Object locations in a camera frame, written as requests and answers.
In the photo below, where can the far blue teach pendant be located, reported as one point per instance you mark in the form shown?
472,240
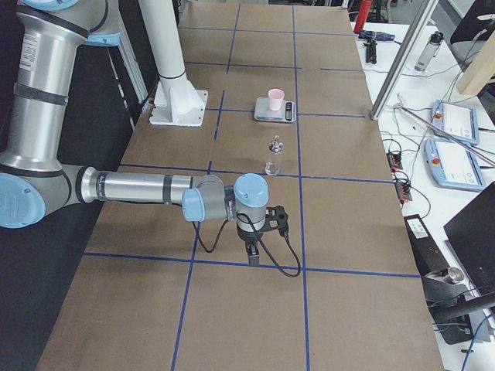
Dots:
457,120

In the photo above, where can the orange black connector strip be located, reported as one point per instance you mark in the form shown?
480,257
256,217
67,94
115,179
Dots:
402,182

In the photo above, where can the red water bottle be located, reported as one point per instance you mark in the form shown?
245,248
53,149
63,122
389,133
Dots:
362,16

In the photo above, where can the black box with label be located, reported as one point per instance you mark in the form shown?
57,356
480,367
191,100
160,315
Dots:
428,256

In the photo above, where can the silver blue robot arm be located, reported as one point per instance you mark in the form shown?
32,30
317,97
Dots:
35,184

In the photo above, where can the clear grey drinking bottle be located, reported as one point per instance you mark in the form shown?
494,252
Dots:
429,51

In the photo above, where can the blue teach pendant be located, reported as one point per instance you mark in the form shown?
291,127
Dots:
457,120
452,166

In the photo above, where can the aluminium frame post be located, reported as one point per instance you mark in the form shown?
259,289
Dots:
409,42

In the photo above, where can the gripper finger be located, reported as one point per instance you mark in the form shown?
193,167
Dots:
250,249
256,257

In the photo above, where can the pink paper cup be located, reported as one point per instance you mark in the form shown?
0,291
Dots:
275,99

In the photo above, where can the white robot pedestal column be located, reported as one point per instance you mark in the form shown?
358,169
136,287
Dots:
177,102

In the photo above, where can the black computer monitor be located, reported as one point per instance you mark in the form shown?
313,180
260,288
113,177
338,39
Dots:
471,237

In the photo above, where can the clear glass sauce bottle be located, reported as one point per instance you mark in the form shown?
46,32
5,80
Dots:
274,159

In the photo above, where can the black folded tripod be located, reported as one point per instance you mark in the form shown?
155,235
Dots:
371,52

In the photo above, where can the near blue teach pendant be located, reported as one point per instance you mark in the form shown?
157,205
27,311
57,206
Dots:
452,166

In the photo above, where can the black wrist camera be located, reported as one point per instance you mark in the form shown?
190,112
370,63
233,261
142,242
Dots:
276,218

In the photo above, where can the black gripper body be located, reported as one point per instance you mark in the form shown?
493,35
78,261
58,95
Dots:
249,236

